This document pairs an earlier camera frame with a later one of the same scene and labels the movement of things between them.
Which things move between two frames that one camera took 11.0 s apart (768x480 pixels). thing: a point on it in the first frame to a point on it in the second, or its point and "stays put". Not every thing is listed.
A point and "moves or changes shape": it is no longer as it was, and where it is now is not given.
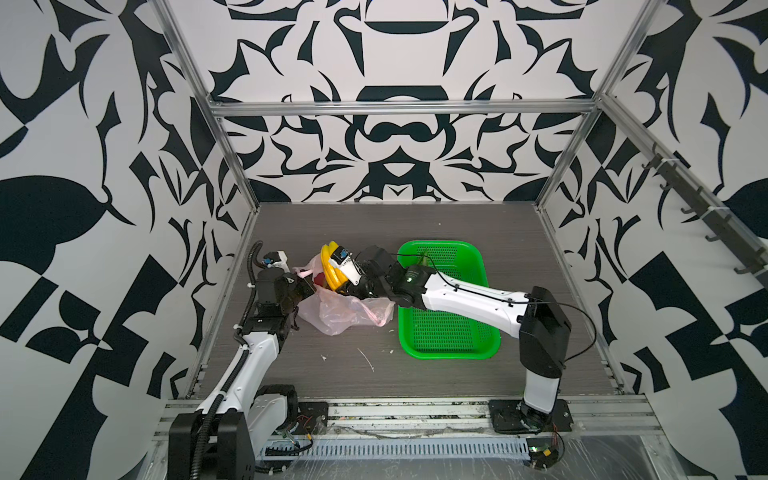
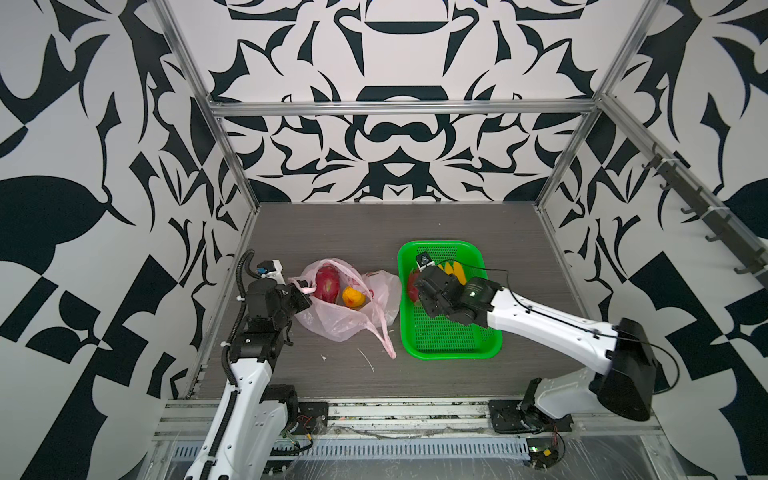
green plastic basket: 429,334 stays put
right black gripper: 352,290 to 426,304
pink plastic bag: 329,311 moves or changes shape
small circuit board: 542,451 stays put
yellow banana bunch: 334,276 to 456,269
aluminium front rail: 362,419 stays put
